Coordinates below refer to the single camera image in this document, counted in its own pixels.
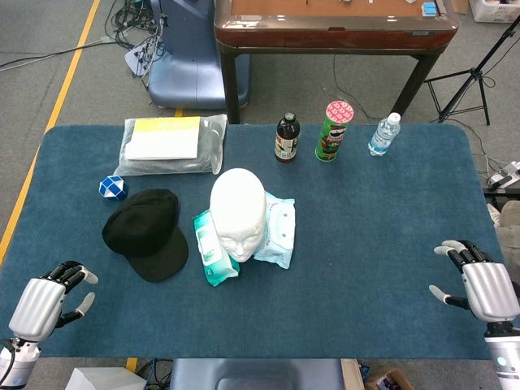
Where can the light blue wet wipes pack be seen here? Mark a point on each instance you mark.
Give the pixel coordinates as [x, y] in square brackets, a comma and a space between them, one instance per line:
[278, 231]

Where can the black tripod stand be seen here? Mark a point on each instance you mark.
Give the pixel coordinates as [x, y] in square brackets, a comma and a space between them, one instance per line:
[473, 77]

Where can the white storage box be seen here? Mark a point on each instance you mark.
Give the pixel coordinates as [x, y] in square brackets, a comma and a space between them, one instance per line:
[493, 10]

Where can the white power strip with plugs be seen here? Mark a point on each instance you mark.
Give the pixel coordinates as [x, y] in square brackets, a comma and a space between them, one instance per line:
[140, 57]

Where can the grey power strip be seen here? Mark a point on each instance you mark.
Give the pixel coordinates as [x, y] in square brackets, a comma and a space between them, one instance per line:
[503, 174]

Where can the green wet wipes pack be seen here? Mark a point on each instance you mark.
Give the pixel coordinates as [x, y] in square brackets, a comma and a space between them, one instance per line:
[209, 248]

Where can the grey plastic bag with papers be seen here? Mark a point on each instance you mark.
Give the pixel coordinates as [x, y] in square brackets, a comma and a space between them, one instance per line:
[170, 144]

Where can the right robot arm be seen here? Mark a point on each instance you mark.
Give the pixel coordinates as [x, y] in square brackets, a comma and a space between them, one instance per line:
[503, 357]

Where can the white sheet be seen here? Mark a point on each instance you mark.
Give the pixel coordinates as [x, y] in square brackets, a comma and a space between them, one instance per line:
[101, 380]

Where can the clear water bottle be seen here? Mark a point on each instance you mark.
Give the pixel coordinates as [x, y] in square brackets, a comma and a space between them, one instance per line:
[384, 136]

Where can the blue grey machine base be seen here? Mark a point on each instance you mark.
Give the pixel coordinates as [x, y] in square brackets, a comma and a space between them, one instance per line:
[187, 61]

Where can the beige cloth bundle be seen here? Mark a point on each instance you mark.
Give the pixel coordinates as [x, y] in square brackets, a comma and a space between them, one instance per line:
[508, 231]

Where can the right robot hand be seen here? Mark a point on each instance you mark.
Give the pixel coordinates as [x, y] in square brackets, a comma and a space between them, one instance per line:
[487, 284]

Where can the dark sauce bottle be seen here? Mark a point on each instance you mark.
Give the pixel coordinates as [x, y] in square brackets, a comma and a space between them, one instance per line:
[287, 140]

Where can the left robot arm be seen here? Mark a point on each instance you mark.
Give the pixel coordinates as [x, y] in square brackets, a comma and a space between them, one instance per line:
[16, 363]

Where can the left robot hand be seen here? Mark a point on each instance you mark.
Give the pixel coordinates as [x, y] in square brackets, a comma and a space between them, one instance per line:
[38, 302]

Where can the black baseball cap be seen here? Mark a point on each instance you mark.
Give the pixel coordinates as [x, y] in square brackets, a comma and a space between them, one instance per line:
[146, 231]

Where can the brown mahjong table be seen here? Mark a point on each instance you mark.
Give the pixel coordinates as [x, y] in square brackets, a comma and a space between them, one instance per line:
[333, 28]

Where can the blue white snake cube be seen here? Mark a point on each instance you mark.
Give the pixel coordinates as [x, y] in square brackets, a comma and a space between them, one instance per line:
[112, 189]

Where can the green Pringles can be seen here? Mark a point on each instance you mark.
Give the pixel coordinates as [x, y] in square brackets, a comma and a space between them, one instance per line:
[333, 134]

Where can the brown cardboard box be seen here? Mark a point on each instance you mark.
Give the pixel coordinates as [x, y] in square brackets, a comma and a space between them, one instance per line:
[388, 380]

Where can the blue carpet table mat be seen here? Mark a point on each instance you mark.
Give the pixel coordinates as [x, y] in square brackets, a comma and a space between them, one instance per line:
[365, 243]

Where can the white foam mannequin head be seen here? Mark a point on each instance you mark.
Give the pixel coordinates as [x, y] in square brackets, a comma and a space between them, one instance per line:
[237, 207]

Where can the blue grey robot torso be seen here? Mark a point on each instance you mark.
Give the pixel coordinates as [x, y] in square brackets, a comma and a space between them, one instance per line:
[252, 373]

